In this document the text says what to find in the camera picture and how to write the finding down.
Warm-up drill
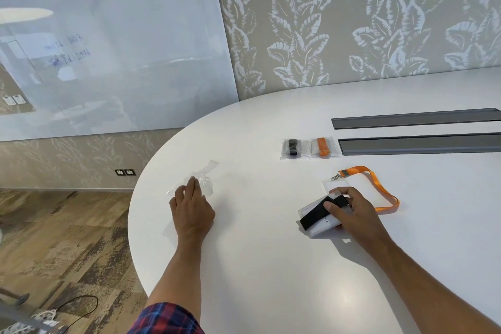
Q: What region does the grey table cable lid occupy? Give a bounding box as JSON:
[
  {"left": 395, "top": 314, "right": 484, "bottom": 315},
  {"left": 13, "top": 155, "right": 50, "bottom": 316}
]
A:
[
  {"left": 331, "top": 108, "right": 501, "bottom": 130},
  {"left": 337, "top": 133, "right": 501, "bottom": 157}
]

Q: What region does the clear badge holder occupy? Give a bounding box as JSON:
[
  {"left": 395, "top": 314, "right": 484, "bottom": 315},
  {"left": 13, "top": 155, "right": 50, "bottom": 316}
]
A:
[{"left": 322, "top": 178, "right": 355, "bottom": 205}]

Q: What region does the orange lanyard with metal clip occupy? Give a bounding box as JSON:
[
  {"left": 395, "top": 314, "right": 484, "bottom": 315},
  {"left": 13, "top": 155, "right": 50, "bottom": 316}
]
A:
[{"left": 331, "top": 165, "right": 400, "bottom": 213}]

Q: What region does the packet with orange lanyard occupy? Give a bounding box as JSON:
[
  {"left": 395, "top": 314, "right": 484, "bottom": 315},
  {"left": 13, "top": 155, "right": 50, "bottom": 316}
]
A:
[{"left": 309, "top": 136, "right": 340, "bottom": 159}]

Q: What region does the person's left forearm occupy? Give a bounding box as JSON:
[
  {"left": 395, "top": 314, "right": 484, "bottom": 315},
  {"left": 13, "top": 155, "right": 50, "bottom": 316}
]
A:
[{"left": 146, "top": 234, "right": 204, "bottom": 324}]

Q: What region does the plaid shirt sleeve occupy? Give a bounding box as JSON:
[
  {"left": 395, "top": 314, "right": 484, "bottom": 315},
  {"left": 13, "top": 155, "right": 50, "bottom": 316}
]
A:
[{"left": 127, "top": 302, "right": 205, "bottom": 334}]

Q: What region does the person's right hand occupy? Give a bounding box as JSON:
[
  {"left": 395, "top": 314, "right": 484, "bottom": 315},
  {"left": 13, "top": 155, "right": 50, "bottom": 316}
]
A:
[{"left": 324, "top": 186, "right": 393, "bottom": 249}]

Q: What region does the person's right forearm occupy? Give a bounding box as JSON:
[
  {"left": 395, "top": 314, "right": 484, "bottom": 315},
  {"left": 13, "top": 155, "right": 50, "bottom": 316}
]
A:
[{"left": 368, "top": 235, "right": 501, "bottom": 334}]

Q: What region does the clear plastic wrapper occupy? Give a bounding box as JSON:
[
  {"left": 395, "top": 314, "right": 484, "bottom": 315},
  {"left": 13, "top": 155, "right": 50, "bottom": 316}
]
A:
[{"left": 164, "top": 159, "right": 220, "bottom": 199}]

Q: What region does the black floor cable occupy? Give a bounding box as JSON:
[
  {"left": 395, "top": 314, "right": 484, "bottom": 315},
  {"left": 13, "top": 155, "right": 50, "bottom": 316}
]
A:
[{"left": 54, "top": 295, "right": 99, "bottom": 334}]

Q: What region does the black lanyard strap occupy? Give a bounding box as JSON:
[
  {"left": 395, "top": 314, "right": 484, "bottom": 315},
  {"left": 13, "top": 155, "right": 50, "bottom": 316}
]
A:
[{"left": 299, "top": 194, "right": 350, "bottom": 230}]

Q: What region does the person's left hand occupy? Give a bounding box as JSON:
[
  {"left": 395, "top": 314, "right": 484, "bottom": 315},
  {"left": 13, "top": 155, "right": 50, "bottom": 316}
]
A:
[{"left": 169, "top": 177, "right": 216, "bottom": 237}]

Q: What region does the glass whiteboard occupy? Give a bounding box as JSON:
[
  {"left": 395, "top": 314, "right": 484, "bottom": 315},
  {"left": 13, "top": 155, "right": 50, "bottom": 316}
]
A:
[{"left": 0, "top": 0, "right": 240, "bottom": 142}]

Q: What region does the packet with black lanyard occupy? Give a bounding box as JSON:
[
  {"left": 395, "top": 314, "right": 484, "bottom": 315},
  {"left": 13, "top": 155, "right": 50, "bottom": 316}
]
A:
[{"left": 280, "top": 138, "right": 311, "bottom": 160}]

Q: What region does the clear packet with white card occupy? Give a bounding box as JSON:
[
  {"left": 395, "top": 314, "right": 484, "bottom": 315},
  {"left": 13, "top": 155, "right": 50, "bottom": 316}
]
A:
[{"left": 298, "top": 196, "right": 347, "bottom": 239}]

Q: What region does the black furniture base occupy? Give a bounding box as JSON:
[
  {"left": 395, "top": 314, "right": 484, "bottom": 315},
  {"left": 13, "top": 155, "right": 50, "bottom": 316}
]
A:
[{"left": 0, "top": 287, "right": 30, "bottom": 306}]

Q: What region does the white cable bundle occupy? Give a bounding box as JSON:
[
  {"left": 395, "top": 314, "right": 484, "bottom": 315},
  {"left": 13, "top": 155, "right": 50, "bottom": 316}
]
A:
[{"left": 28, "top": 308, "right": 60, "bottom": 327}]

